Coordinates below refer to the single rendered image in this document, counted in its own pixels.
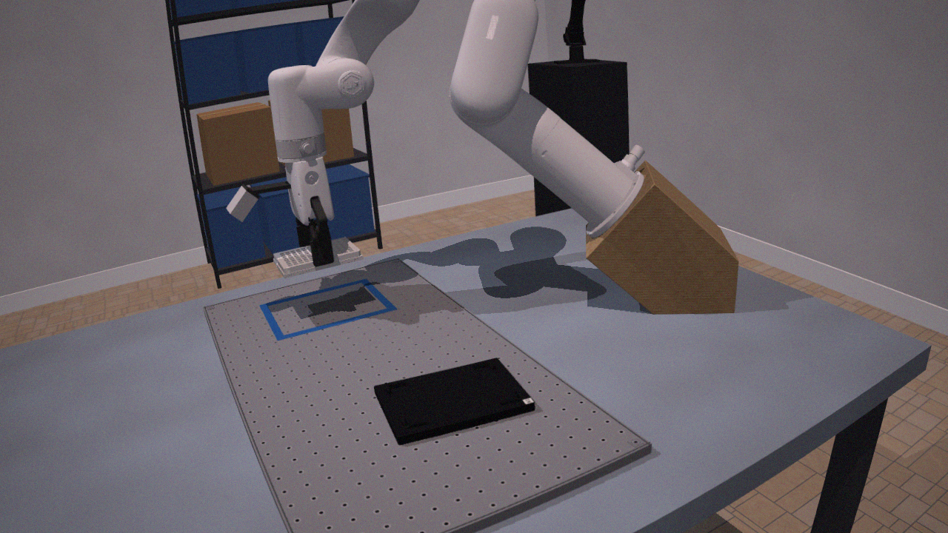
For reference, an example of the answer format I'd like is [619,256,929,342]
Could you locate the blue taped rectangular outline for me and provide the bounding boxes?
[259,279,397,341]

